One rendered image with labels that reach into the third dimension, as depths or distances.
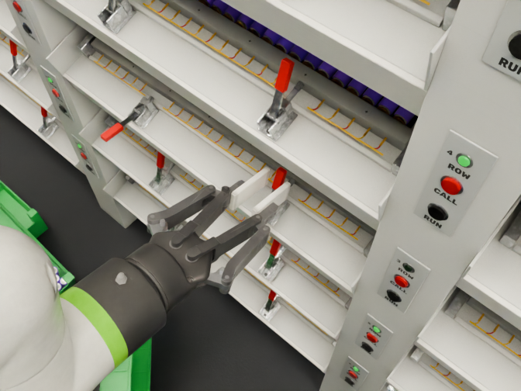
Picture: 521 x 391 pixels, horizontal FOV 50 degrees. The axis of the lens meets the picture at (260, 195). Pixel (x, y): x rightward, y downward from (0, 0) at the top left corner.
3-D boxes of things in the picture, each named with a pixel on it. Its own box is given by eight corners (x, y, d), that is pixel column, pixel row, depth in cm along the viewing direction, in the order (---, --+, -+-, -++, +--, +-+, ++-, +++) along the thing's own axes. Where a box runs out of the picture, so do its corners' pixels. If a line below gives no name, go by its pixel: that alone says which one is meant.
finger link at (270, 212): (246, 222, 68) (265, 237, 67) (272, 201, 71) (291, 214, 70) (245, 230, 70) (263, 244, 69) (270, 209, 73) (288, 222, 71)
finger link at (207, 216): (177, 266, 66) (167, 260, 66) (229, 209, 73) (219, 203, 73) (178, 246, 63) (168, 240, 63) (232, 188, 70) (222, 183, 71)
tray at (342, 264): (354, 299, 79) (352, 287, 70) (74, 88, 100) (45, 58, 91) (438, 188, 81) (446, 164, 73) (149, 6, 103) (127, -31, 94)
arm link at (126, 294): (126, 325, 52) (63, 265, 55) (129, 380, 60) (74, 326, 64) (174, 286, 55) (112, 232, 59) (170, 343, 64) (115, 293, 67)
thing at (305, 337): (326, 374, 111) (320, 371, 98) (120, 202, 132) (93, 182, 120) (388, 292, 114) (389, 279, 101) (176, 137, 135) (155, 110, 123)
